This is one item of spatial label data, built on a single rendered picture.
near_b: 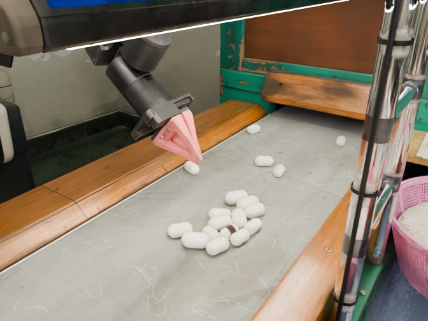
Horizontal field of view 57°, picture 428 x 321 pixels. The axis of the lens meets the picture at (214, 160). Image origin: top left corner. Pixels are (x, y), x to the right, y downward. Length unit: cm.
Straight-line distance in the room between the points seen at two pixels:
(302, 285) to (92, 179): 39
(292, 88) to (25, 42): 78
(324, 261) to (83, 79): 253
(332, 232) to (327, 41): 52
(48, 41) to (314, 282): 37
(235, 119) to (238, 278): 51
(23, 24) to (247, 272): 39
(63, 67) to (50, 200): 219
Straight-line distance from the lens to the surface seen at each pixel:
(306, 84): 93
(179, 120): 59
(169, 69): 259
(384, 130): 35
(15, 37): 21
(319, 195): 68
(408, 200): 72
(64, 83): 280
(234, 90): 108
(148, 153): 75
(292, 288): 46
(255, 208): 59
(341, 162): 80
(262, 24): 102
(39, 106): 274
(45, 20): 22
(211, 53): 233
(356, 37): 94
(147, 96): 61
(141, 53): 59
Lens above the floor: 108
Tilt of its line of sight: 26 degrees down
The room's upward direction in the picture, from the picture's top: straight up
